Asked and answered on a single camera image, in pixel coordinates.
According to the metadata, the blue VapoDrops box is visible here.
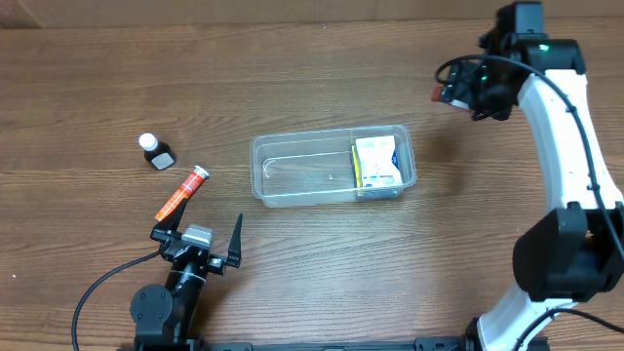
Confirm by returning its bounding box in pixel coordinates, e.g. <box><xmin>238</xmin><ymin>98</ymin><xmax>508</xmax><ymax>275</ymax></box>
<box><xmin>352</xmin><ymin>143</ymin><xmax>403</xmax><ymax>197</ymax></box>

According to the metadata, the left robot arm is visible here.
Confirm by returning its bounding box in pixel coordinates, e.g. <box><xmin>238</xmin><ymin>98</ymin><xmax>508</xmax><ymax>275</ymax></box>
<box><xmin>130</xmin><ymin>201</ymin><xmax>243</xmax><ymax>350</ymax></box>

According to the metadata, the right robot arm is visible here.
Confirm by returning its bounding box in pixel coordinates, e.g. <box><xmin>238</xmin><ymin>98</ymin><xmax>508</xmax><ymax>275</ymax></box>
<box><xmin>414</xmin><ymin>1</ymin><xmax>623</xmax><ymax>350</ymax></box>

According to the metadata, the red small box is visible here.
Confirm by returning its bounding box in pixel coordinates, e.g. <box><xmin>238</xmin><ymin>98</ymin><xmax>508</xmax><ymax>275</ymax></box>
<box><xmin>432</xmin><ymin>86</ymin><xmax>469</xmax><ymax>110</ymax></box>

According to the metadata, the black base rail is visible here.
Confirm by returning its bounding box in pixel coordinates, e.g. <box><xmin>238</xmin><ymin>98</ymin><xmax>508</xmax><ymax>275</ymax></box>
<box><xmin>123</xmin><ymin>336</ymin><xmax>481</xmax><ymax>351</ymax></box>

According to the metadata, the white small box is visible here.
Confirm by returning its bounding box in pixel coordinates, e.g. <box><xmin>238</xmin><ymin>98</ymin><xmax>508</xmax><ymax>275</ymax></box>
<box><xmin>353</xmin><ymin>136</ymin><xmax>403</xmax><ymax>188</ymax></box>

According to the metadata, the orange tablet tube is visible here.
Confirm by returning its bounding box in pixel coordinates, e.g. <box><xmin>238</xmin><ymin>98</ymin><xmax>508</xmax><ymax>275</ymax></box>
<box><xmin>155</xmin><ymin>165</ymin><xmax>210</xmax><ymax>221</ymax></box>

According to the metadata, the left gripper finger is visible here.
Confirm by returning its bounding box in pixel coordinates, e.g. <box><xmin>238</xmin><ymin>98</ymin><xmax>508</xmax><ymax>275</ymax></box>
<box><xmin>154</xmin><ymin>199</ymin><xmax>188</xmax><ymax>233</ymax></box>
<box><xmin>228</xmin><ymin>214</ymin><xmax>243</xmax><ymax>258</ymax></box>

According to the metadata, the clear plastic container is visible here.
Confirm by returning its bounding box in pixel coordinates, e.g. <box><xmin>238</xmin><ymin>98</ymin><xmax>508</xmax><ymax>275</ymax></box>
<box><xmin>250</xmin><ymin>125</ymin><xmax>417</xmax><ymax>208</ymax></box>

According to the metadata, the dark brown medicine bottle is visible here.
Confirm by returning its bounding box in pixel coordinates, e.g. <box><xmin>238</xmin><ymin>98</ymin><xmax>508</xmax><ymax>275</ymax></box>
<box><xmin>138</xmin><ymin>133</ymin><xmax>176</xmax><ymax>171</ymax></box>

